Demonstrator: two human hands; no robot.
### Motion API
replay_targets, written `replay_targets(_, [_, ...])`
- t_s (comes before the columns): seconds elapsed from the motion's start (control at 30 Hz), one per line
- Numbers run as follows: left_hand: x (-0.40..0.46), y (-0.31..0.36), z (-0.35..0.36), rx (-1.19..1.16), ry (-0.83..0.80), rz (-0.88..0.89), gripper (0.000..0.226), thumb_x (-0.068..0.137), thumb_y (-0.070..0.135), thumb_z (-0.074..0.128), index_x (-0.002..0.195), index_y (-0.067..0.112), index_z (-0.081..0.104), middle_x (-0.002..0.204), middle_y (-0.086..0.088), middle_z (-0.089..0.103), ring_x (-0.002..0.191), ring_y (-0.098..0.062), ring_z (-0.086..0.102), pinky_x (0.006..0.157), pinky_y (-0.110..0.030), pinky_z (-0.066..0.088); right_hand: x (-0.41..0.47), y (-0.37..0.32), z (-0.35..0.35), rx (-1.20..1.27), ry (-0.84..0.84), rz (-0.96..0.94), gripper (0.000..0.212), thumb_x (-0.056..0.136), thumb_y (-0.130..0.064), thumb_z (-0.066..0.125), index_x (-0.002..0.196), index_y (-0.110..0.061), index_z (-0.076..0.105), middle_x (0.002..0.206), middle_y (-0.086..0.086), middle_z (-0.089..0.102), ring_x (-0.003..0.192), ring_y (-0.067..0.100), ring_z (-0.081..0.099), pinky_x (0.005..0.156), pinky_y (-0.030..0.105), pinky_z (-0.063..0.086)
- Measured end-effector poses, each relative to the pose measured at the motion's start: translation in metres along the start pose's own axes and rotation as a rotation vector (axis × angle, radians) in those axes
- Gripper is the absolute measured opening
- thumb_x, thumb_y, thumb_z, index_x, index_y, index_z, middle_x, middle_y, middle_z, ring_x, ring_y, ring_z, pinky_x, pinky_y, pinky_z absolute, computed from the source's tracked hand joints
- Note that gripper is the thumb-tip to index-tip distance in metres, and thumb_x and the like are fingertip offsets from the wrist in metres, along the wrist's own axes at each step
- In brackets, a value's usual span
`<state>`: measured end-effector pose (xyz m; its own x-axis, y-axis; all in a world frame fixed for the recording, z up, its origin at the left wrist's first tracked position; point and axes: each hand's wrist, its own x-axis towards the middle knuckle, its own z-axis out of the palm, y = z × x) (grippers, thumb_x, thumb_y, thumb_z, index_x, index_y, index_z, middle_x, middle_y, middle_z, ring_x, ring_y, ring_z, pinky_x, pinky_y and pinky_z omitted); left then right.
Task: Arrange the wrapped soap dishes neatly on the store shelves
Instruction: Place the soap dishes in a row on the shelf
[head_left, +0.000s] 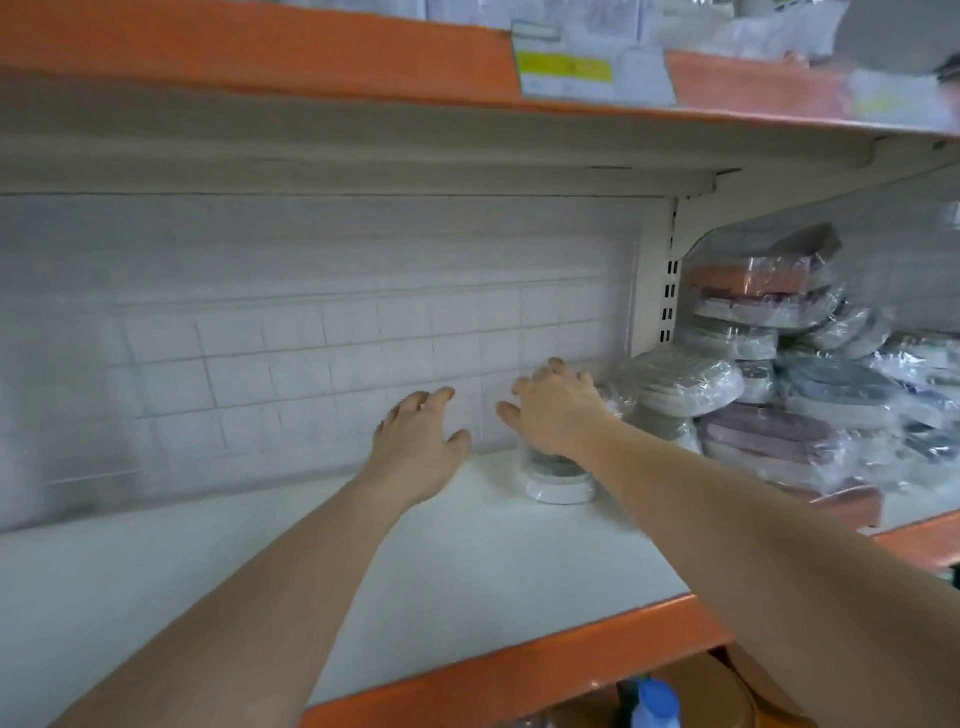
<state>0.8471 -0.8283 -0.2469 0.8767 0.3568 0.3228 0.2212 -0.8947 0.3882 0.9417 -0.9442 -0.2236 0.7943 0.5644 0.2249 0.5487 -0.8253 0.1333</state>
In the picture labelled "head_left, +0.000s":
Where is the orange metal store shelving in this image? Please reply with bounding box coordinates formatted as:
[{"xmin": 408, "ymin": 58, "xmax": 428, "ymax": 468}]
[{"xmin": 0, "ymin": 0, "xmax": 960, "ymax": 728}]

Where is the yellow shelf price label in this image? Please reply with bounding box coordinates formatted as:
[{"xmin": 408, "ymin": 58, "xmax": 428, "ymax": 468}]
[
  {"xmin": 510, "ymin": 30, "xmax": 680, "ymax": 110},
  {"xmin": 847, "ymin": 75, "xmax": 954, "ymax": 129}
]

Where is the person's right forearm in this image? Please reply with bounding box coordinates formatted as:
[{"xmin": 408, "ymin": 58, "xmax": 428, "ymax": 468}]
[{"xmin": 570, "ymin": 420, "xmax": 960, "ymax": 728}]

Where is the blue plastic bottle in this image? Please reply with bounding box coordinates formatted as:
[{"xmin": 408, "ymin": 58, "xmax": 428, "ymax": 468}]
[{"xmin": 631, "ymin": 678, "xmax": 684, "ymax": 728}]

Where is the person's left forearm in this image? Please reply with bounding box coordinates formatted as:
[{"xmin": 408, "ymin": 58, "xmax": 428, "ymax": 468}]
[{"xmin": 52, "ymin": 480, "xmax": 437, "ymax": 728}]

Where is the brown can orange lid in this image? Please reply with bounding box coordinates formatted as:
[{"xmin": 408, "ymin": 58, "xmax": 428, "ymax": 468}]
[{"xmin": 600, "ymin": 652, "xmax": 759, "ymax": 728}]

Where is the person's right hand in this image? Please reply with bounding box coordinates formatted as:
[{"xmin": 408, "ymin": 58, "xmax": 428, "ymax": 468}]
[{"xmin": 495, "ymin": 357, "xmax": 624, "ymax": 467}]

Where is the white plastic bag red print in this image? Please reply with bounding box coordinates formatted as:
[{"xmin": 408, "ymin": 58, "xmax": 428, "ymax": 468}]
[{"xmin": 705, "ymin": 0, "xmax": 842, "ymax": 62}]

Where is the person's left hand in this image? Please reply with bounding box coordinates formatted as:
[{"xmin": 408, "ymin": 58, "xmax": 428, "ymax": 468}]
[{"xmin": 360, "ymin": 387, "xmax": 474, "ymax": 512}]

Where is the pile of soap dishes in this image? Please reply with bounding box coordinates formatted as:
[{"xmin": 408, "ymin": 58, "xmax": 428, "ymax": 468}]
[{"xmin": 600, "ymin": 222, "xmax": 960, "ymax": 530}]

